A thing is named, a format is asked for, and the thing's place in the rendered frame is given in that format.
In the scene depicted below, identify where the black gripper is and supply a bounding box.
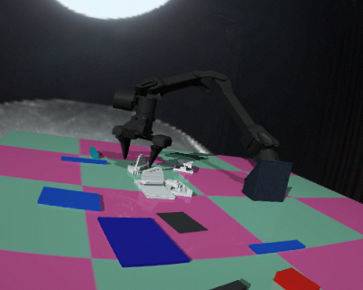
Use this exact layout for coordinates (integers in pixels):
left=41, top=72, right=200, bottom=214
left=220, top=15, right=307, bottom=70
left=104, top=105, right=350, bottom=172
left=112, top=112, right=172, bottom=167

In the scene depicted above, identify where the red flat block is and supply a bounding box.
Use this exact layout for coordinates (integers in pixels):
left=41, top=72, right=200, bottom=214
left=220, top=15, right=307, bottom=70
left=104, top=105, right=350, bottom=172
left=274, top=268, right=320, bottom=290

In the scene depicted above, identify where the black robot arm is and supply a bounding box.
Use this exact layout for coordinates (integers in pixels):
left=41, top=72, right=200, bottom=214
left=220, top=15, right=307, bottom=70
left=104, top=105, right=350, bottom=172
left=113, top=70, right=280, bottom=164

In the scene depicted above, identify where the small black bar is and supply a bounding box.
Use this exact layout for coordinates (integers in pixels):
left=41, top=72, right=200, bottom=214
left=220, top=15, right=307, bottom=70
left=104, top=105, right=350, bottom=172
left=210, top=280, right=247, bottom=290

